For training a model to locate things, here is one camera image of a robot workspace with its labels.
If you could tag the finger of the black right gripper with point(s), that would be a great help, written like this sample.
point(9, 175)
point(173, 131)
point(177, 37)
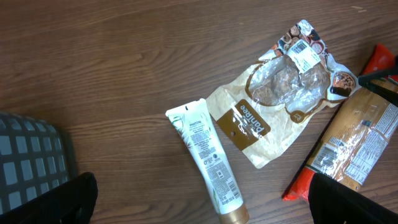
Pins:
point(368, 76)

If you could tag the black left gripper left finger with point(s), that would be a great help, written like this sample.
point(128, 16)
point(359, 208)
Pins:
point(72, 202)

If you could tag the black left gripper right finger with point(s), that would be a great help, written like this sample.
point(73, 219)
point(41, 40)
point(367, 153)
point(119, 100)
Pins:
point(331, 202)

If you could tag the orange spaghetti package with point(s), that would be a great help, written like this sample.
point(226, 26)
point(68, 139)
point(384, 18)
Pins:
point(354, 140)

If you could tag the white shampoo tube gold cap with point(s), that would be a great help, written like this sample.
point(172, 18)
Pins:
point(194, 125)

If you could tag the grey plastic shopping basket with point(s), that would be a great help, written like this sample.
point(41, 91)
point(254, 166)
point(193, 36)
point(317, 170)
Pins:
point(36, 157)

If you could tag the beige cookie pouch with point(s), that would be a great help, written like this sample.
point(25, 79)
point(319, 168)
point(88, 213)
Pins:
point(266, 108)

